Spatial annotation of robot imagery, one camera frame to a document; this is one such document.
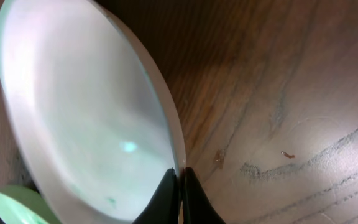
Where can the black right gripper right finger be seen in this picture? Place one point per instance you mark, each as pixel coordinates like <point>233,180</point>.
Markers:
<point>196,207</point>

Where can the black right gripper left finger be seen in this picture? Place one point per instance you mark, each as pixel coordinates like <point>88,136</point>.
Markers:
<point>163,207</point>

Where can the white plate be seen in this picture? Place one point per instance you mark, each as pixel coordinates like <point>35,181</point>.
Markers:
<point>90,111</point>

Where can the mint green plate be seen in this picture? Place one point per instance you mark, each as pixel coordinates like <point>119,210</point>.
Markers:
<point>22,205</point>

